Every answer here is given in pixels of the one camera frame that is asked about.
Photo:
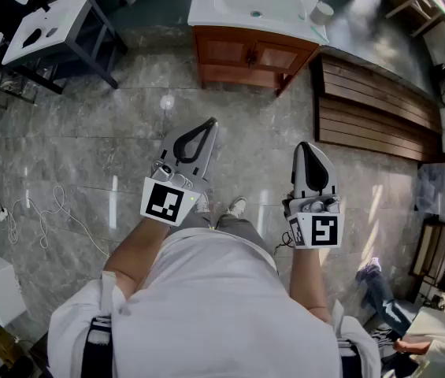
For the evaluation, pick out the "white power adapter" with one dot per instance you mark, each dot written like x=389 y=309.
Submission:
x=2 y=214

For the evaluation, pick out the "person's grey trousers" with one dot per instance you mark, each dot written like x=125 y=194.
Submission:
x=238 y=227

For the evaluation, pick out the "person's left shoe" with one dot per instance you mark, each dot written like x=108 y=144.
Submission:
x=202 y=203

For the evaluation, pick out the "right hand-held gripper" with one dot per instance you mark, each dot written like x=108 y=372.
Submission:
x=324 y=230

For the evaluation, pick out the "dark wooden rack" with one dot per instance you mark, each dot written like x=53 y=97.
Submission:
x=438 y=250

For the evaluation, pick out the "person's white shirt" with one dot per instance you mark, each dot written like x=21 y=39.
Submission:
x=222 y=309

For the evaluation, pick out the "blue marble panel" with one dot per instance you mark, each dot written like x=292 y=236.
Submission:
x=442 y=187

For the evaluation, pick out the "person's left forearm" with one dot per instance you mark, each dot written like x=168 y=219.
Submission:
x=135 y=250

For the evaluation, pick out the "person's shoe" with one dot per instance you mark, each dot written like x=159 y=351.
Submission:
x=202 y=203
x=238 y=207

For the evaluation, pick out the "person's right forearm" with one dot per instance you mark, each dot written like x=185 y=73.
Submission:
x=305 y=274

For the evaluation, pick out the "dark wooden slatted panel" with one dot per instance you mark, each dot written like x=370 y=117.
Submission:
x=375 y=112

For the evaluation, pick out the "person's right shoe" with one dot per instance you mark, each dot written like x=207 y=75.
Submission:
x=238 y=207

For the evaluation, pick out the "wooden table frame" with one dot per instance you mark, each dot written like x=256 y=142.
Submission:
x=415 y=2

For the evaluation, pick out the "grey cup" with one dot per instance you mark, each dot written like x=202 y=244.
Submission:
x=321 y=12

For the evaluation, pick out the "wooden cabinet door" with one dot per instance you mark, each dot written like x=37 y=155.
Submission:
x=281 y=57
x=222 y=51

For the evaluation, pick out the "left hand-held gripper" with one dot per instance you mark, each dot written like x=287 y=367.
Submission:
x=167 y=203

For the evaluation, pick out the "white sink top black stand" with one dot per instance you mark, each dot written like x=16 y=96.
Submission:
x=49 y=30

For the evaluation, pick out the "wooden cabinet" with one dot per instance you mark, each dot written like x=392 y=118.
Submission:
x=238 y=75

